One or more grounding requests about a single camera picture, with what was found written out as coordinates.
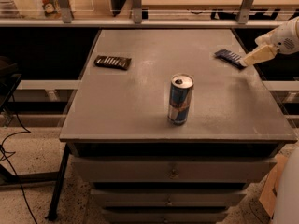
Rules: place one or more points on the grey drawer cabinet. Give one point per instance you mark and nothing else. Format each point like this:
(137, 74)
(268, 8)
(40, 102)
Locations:
(145, 169)

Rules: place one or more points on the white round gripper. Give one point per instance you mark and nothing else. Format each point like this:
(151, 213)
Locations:
(286, 39)

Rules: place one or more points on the blue rxbar wrapper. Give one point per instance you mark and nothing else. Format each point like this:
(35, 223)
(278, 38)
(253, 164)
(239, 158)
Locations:
(230, 57)

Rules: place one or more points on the black chair at left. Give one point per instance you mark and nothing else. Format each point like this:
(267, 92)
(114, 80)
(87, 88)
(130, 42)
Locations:
(10, 78)

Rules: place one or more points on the cardboard box on floor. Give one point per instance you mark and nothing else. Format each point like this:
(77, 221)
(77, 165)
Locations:
(269, 193)

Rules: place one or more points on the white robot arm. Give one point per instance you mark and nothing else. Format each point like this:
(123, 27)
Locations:
(287, 201)

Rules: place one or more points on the redbull can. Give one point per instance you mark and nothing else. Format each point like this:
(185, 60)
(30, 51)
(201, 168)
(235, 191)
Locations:
(180, 98)

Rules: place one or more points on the black table leg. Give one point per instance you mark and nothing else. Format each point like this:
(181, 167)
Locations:
(52, 214)

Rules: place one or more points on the grey metal shelf rail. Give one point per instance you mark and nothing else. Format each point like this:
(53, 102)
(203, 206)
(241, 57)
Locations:
(150, 13)

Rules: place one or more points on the brown snack bar wrapper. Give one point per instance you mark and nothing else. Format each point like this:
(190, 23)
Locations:
(112, 62)

